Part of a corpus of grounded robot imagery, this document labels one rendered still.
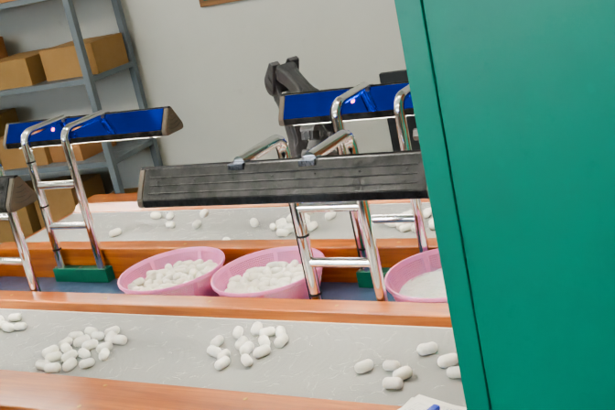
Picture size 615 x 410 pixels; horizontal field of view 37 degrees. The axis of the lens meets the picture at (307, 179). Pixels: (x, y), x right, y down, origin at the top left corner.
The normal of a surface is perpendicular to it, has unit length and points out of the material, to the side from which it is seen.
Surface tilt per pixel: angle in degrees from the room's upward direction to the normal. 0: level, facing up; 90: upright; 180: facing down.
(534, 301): 90
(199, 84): 90
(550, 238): 90
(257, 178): 58
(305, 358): 0
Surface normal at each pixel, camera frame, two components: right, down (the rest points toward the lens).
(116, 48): 0.90, -0.07
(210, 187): -0.50, -0.22
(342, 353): -0.20, -0.94
